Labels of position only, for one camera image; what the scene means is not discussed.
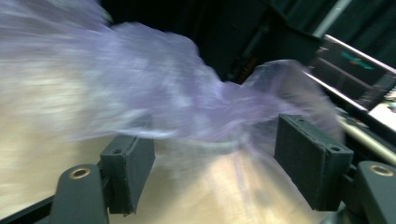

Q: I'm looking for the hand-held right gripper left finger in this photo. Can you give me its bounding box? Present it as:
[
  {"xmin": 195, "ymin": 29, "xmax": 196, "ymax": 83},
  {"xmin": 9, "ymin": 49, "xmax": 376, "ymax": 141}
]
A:
[{"xmin": 99, "ymin": 134, "xmax": 156, "ymax": 216}]

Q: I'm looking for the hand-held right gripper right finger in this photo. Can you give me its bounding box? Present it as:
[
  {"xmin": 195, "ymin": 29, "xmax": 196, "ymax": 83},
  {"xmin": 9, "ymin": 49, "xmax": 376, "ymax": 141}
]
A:
[{"xmin": 274, "ymin": 113, "xmax": 355, "ymax": 212}]

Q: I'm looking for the white metal bar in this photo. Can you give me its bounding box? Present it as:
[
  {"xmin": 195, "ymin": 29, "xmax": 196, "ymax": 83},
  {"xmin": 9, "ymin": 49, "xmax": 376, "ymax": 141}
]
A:
[{"xmin": 337, "ymin": 115, "xmax": 396, "ymax": 166}]

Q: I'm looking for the grey metal pole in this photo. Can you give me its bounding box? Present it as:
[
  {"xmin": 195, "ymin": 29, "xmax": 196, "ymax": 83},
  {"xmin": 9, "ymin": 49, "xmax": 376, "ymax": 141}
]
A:
[{"xmin": 312, "ymin": 0, "xmax": 354, "ymax": 39}]

